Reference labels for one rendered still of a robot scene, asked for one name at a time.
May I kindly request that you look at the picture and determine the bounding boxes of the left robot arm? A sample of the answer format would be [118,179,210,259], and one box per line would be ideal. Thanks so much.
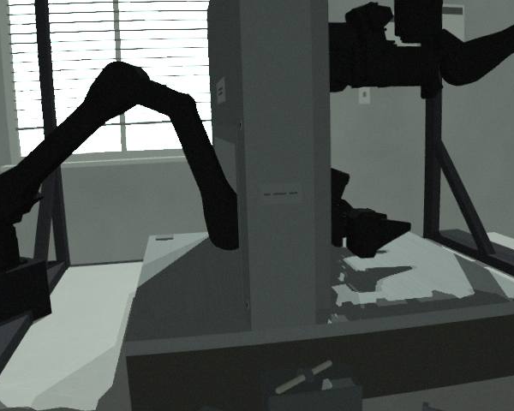
[345,0,514,99]

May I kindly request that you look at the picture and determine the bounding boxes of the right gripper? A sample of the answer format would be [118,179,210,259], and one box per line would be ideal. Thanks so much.
[332,199,411,259]

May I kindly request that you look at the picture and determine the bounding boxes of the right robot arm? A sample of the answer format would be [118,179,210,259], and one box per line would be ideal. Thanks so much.
[0,61,239,271]

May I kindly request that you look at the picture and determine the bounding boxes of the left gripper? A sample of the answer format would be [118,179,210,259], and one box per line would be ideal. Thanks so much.
[330,34,405,92]

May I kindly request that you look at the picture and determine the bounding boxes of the dark grey metal frame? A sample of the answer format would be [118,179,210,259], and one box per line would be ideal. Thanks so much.
[33,0,495,270]

